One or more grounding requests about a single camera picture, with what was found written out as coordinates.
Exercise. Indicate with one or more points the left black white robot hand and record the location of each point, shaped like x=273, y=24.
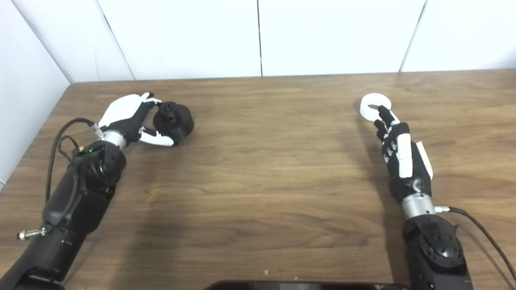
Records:
x=121, y=112

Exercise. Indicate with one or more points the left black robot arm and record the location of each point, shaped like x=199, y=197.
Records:
x=80, y=201

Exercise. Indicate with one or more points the round black plastic part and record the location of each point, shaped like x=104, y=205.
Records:
x=181, y=121

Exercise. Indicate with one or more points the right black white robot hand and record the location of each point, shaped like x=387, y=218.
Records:
x=411, y=183

